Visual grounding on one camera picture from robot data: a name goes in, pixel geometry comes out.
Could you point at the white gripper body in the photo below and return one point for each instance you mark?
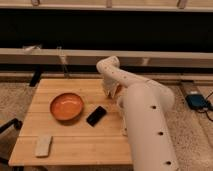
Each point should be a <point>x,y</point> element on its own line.
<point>111,87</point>

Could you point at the clear pepper shaker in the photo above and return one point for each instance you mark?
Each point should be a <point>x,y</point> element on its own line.
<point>124,128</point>

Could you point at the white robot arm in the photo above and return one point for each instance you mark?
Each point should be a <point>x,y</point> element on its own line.
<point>143,105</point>

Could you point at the black phone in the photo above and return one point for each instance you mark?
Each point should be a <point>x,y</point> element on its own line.
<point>96,115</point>

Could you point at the orange bowl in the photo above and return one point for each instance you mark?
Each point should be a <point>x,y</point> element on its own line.
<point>66,106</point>

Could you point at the blue device on floor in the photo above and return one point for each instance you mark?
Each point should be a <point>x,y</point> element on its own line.
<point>196,101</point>

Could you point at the black chair base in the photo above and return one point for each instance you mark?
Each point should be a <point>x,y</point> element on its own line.
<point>17,124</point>

